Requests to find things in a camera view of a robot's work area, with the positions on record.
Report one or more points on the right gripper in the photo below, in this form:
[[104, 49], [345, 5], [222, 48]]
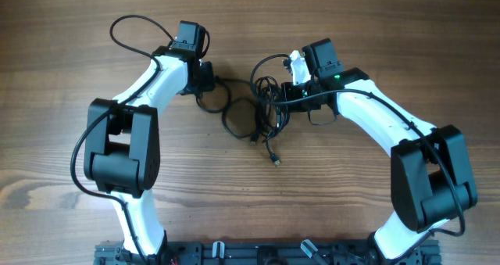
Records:
[[294, 91]]

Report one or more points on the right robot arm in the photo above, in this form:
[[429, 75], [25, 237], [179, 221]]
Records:
[[431, 175]]

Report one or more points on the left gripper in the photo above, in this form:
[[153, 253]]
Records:
[[208, 84]]

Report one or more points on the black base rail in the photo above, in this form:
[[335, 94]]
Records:
[[269, 253]]

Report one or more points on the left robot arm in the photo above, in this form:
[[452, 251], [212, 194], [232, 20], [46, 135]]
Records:
[[121, 142]]

